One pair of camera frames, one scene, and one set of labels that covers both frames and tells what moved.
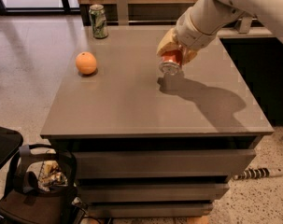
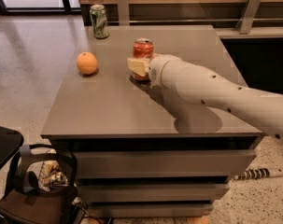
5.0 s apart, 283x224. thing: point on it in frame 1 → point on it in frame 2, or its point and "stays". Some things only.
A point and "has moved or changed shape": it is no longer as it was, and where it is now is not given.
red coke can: [171, 62] has moved or changed shape
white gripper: [191, 34] → [157, 68]
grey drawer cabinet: [149, 145] stays
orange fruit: [86, 63] stays
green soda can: [98, 18] stays
